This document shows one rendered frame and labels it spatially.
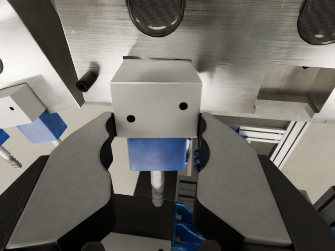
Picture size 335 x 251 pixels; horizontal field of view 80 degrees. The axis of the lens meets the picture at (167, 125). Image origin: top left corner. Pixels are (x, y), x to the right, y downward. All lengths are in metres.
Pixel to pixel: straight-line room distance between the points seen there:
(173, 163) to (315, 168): 1.71
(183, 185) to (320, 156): 1.30
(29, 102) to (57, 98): 0.03
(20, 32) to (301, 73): 0.26
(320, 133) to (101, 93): 1.49
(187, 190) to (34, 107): 0.43
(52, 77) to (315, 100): 0.26
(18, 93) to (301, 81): 0.28
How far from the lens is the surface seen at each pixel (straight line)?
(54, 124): 0.30
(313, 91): 0.22
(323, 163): 1.81
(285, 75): 0.21
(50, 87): 0.26
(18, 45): 0.26
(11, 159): 0.41
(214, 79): 0.17
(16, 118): 0.28
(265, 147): 1.24
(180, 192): 0.57
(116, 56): 0.17
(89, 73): 0.18
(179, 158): 0.15
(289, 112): 0.32
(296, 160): 1.72
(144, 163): 0.15
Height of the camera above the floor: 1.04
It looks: 49 degrees down
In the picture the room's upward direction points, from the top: 170 degrees counter-clockwise
